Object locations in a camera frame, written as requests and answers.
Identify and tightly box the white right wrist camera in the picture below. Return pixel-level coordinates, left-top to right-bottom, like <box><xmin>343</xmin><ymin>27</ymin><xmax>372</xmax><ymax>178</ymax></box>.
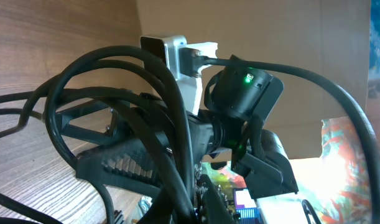
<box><xmin>140</xmin><ymin>35</ymin><xmax>218</xmax><ymax>115</ymax></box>

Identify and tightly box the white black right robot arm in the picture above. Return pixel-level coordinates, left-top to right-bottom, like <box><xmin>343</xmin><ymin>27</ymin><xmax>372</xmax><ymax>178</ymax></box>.
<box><xmin>46</xmin><ymin>56</ymin><xmax>299</xmax><ymax>199</ymax></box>

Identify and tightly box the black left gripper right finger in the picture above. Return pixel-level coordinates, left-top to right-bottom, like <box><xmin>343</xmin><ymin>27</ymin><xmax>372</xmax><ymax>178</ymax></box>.
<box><xmin>195</xmin><ymin>174</ymin><xmax>235</xmax><ymax>224</ymax></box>

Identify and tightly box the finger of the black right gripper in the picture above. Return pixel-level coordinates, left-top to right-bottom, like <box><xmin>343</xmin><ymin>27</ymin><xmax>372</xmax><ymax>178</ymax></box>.
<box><xmin>55</xmin><ymin>100</ymin><xmax>131</xmax><ymax>146</ymax></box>
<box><xmin>76</xmin><ymin>139</ymin><xmax>162</xmax><ymax>198</ymax></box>

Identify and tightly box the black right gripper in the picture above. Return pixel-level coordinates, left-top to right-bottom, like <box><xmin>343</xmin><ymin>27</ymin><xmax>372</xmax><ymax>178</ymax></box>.
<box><xmin>139</xmin><ymin>91</ymin><xmax>228</xmax><ymax>187</ymax></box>

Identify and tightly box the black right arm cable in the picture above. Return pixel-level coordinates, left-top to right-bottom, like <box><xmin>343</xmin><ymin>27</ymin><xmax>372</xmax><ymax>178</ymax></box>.
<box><xmin>205</xmin><ymin>55</ymin><xmax>380</xmax><ymax>224</ymax></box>

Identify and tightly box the black cable bundle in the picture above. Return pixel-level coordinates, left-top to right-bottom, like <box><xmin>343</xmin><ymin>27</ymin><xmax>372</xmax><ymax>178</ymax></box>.
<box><xmin>0</xmin><ymin>45</ymin><xmax>198</xmax><ymax>224</ymax></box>

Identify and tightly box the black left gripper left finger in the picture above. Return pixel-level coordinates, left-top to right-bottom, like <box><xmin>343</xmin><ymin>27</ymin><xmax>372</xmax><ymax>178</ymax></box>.
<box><xmin>142</xmin><ymin>187</ymin><xmax>180</xmax><ymax>224</ymax></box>

